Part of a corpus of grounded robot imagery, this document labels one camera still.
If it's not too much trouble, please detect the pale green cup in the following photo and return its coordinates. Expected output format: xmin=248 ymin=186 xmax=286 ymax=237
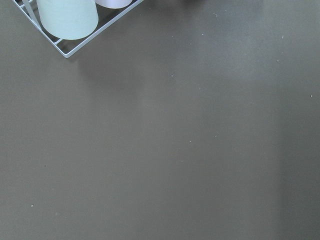
xmin=36 ymin=0 xmax=99 ymax=40

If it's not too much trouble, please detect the lilac cup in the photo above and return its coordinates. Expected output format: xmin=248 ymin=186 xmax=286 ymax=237
xmin=95 ymin=0 xmax=132 ymax=9

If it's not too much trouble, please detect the white cup rack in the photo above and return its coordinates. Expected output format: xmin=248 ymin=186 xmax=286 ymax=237
xmin=13 ymin=0 xmax=142 ymax=58

